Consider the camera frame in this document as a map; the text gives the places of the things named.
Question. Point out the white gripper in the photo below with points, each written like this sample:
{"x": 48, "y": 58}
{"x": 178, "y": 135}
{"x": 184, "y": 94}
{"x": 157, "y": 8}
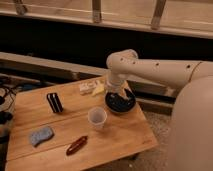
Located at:
{"x": 114, "y": 84}

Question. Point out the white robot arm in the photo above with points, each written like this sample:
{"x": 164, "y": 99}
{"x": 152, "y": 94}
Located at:
{"x": 191, "y": 138}

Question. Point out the black and white eraser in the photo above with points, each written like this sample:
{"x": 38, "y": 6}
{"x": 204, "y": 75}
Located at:
{"x": 54, "y": 102}

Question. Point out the white snack packet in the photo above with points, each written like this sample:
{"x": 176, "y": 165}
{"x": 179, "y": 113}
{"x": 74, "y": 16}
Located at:
{"x": 88, "y": 87}

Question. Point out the black bowl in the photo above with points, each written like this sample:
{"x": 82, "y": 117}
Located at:
{"x": 119, "y": 104}

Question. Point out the translucent plastic cup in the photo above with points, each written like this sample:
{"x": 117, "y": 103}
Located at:
{"x": 97, "y": 117}

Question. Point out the wooden table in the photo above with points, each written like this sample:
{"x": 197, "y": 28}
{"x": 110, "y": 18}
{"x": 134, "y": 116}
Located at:
{"x": 121, "y": 136}

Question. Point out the reddish brown sausage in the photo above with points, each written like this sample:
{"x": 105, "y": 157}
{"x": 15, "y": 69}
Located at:
{"x": 76, "y": 145}

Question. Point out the blue sponge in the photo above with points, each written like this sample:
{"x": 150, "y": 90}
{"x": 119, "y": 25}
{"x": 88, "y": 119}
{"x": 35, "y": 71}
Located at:
{"x": 41, "y": 135}

